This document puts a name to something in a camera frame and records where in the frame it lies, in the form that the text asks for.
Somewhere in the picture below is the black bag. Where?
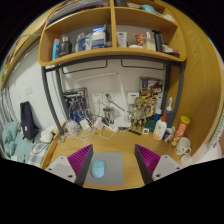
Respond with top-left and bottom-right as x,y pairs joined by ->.
19,101 -> 40,141

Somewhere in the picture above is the steel cup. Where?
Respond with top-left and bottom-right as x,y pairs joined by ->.
103,107 -> 115,125

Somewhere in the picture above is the blue model kit box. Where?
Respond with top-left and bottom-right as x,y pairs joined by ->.
63,87 -> 91,124

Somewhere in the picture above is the blue bottle with white nozzle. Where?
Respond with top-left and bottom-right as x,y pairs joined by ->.
163,96 -> 174,129

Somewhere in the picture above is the light blue computer mouse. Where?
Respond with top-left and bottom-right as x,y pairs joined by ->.
91,159 -> 107,179

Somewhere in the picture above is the white looped cable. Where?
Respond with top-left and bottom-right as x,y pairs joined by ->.
98,126 -> 116,140

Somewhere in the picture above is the white lotion pump bottle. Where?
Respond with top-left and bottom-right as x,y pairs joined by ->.
152,112 -> 168,141

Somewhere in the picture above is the dark green box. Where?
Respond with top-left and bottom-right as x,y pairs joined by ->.
144,119 -> 157,133

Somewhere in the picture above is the picture box behind figure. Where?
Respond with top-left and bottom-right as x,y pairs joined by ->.
139,77 -> 164,111

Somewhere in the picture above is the red chips can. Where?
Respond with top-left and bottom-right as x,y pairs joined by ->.
170,115 -> 191,148

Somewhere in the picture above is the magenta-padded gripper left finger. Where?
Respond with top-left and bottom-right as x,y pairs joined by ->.
44,143 -> 94,187

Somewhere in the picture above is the white charger block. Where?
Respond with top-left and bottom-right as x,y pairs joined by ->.
78,118 -> 90,131

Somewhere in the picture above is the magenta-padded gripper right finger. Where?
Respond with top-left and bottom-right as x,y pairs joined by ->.
134,143 -> 183,186

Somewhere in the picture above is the grey mouse pad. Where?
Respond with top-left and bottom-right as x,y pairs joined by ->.
83,152 -> 126,187

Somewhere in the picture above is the white power strip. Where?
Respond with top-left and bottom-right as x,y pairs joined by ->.
99,121 -> 119,134

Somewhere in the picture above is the white mug with face print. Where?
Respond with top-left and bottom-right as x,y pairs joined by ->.
174,136 -> 192,156

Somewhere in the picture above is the clear plastic jar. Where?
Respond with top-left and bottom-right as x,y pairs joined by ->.
65,119 -> 79,136

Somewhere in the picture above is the teal bedding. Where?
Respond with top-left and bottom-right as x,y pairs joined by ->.
1,120 -> 51,168

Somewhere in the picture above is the blue and white box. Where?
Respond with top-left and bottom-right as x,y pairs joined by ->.
163,126 -> 176,143

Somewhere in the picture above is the wooden shelf unit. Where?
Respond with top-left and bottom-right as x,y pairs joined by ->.
38,0 -> 188,68

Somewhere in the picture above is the white wall box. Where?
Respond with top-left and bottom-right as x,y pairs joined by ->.
127,92 -> 139,104

